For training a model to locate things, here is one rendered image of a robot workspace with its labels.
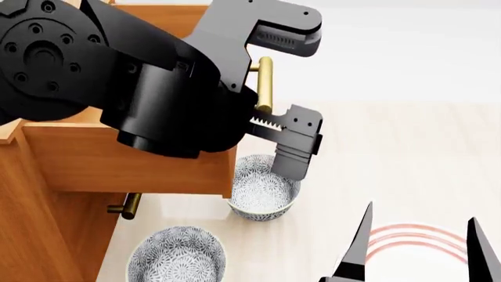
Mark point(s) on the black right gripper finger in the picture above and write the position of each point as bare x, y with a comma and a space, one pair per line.
358, 252
483, 258

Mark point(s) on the black toothed left gripper finger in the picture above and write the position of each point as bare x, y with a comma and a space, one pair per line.
301, 126

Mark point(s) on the wooden cabinet drawer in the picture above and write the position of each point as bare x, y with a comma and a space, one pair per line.
117, 164

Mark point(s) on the wooden cabinet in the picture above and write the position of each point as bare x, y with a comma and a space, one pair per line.
39, 235

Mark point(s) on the white plate with red rings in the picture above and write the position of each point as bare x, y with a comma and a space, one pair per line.
419, 264

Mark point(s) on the small floral patterned bowl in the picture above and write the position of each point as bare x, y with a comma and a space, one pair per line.
258, 191

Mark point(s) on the large floral patterned bowl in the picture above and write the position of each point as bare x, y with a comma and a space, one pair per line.
176, 258

